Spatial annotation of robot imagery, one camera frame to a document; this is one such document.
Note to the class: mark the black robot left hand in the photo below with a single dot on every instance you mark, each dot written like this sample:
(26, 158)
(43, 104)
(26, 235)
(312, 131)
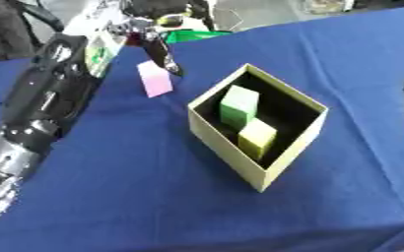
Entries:
(160, 54)

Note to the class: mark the pink rectangular block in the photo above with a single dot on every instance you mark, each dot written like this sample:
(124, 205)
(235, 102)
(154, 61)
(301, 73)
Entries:
(155, 78)

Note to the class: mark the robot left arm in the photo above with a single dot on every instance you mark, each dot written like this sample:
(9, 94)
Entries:
(44, 95)

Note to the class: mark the tan cardboard box black inside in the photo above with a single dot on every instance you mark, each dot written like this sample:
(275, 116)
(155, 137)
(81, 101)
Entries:
(223, 141)

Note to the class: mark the green bag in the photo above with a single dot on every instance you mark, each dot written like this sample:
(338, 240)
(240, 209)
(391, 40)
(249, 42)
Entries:
(195, 35)

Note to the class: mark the green cube block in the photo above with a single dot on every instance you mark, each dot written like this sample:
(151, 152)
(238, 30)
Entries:
(238, 103)

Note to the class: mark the yellow cube block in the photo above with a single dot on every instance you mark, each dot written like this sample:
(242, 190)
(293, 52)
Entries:
(257, 136)

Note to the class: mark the black chair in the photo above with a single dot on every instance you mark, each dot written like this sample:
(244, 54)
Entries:
(7, 29)

